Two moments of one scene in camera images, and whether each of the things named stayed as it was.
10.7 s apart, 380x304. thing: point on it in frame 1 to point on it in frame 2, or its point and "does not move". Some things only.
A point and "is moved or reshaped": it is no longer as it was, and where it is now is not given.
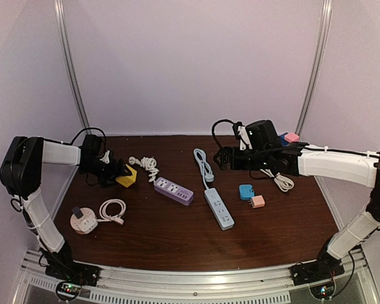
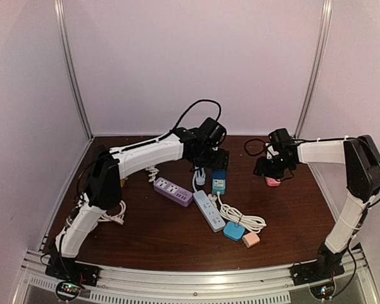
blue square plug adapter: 246,192 to 233,231
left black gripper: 114,173 to 222,163
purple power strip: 173,190 does not move
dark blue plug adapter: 284,143 is moved or reshaped
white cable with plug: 284,183 to 251,223
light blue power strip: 221,215 is moved or reshaped
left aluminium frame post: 69,62 does not move
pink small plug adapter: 257,201 to 251,239
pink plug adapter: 292,137 to 272,182
